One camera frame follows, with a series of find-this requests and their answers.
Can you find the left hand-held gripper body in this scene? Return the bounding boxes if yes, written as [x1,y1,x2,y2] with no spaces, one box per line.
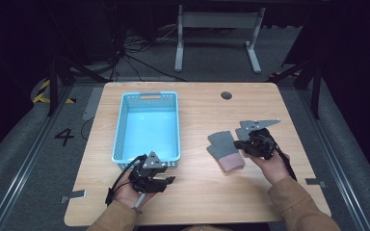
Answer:
[128,151,169,194]

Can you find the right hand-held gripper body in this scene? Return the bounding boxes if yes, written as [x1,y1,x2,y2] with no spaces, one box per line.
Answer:
[235,118,281,161]

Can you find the grey glove with pink cuff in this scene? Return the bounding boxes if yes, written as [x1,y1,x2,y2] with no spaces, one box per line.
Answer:
[205,130,246,173]

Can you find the blue plastic basket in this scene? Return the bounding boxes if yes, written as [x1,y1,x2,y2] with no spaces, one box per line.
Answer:
[111,90,182,170]

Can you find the person's left hand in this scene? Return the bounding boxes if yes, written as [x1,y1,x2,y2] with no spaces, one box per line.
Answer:
[114,172,157,210]

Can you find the person's right hand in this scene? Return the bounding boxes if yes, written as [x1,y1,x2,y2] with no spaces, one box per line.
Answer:
[248,151,292,186]

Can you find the grey tape strip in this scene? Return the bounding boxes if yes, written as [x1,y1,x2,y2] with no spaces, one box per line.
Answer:
[59,189,88,205]
[304,177,328,190]

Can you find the black metal stand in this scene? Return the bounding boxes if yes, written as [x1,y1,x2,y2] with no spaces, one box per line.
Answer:
[45,54,111,117]
[269,57,323,120]

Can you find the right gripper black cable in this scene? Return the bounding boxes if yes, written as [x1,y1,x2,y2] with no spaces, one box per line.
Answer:
[259,134,299,182]

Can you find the thin black floor cable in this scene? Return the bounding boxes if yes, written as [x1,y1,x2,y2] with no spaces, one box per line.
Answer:
[79,115,96,141]

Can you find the metal floor rail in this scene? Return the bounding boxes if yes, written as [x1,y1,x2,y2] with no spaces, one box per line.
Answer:
[0,86,75,231]
[296,90,370,231]

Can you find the grey metal table frame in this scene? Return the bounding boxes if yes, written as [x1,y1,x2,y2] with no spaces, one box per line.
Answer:
[173,4,267,74]

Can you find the bundle of floor cables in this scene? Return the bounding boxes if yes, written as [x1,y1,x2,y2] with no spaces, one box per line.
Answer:
[86,23,188,83]

